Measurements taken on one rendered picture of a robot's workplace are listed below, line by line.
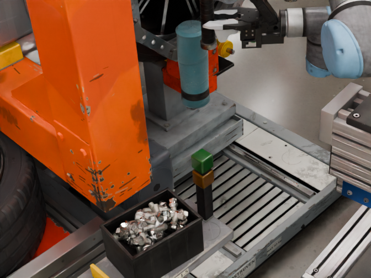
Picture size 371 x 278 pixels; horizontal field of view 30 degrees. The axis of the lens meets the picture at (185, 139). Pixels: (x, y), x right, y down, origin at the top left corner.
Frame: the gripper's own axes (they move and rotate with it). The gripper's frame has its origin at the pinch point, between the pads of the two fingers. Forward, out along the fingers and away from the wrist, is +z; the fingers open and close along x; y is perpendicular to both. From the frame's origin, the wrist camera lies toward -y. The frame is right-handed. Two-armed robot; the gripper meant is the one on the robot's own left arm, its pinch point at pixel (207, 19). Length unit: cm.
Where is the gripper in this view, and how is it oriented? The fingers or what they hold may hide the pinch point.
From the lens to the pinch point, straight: 182.4
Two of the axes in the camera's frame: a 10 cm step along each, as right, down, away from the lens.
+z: -10.0, 0.3, 0.6
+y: 0.6, 7.8, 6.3
